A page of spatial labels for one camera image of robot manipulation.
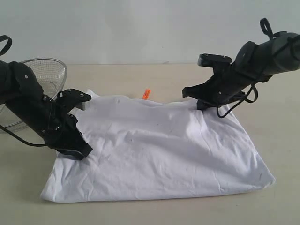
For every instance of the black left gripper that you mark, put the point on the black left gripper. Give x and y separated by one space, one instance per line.
67 139

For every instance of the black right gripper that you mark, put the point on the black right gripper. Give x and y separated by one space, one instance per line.
219 90

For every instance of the white shirt with red print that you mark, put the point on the white shirt with red print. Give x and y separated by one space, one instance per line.
144 150

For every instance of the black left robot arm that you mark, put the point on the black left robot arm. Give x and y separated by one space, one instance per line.
49 118

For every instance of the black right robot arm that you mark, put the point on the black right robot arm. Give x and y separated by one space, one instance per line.
253 64

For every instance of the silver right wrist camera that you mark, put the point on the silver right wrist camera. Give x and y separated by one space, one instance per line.
213 60

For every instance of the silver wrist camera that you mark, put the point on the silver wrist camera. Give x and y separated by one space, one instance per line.
72 98
213 60

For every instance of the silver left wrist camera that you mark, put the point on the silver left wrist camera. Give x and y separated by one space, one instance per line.
72 98

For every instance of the metal wire mesh basket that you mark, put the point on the metal wire mesh basket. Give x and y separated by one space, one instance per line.
51 75

